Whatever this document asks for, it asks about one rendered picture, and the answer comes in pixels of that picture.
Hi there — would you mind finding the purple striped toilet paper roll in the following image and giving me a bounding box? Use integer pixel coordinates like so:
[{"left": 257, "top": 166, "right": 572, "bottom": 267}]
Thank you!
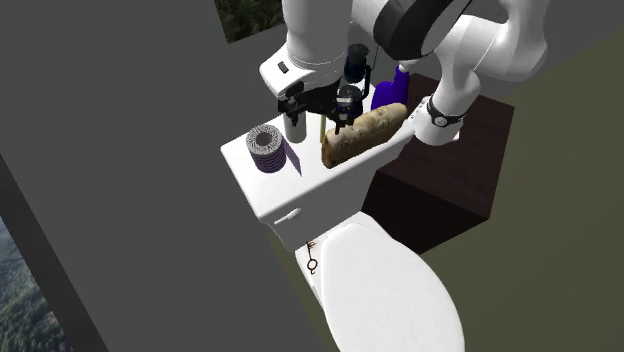
[{"left": 245, "top": 123, "right": 303, "bottom": 178}]

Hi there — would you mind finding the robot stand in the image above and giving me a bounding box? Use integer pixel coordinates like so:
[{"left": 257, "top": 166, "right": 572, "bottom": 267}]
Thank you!
[{"left": 361, "top": 72, "right": 516, "bottom": 256}]

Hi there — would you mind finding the dark blue mug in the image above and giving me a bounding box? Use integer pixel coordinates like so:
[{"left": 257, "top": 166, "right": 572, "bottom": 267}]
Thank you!
[{"left": 343, "top": 43, "right": 373, "bottom": 85}]

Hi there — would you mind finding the white toilet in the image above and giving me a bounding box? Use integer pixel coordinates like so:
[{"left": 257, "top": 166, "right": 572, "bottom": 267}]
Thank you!
[{"left": 220, "top": 81, "right": 467, "bottom": 352}]

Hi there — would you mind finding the window with trees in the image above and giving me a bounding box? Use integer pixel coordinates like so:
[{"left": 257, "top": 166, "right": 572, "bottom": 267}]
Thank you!
[
  {"left": 213, "top": 0, "right": 286, "bottom": 45},
  {"left": 0, "top": 216, "right": 74, "bottom": 352}
]

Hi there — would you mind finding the blue spray bottle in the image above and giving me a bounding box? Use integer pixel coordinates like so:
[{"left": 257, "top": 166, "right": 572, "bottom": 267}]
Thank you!
[{"left": 370, "top": 64, "right": 411, "bottom": 112}]

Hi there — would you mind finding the white cylinder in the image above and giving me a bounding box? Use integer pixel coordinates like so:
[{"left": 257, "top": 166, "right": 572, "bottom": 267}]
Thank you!
[{"left": 283, "top": 109, "right": 308, "bottom": 145}]

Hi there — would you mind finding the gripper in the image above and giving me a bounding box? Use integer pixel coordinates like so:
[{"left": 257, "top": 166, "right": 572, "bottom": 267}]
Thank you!
[{"left": 277, "top": 76, "right": 364, "bottom": 137}]

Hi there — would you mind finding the brown bread loaf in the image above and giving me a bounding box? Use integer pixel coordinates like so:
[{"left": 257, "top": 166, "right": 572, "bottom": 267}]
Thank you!
[{"left": 320, "top": 102, "right": 409, "bottom": 170}]

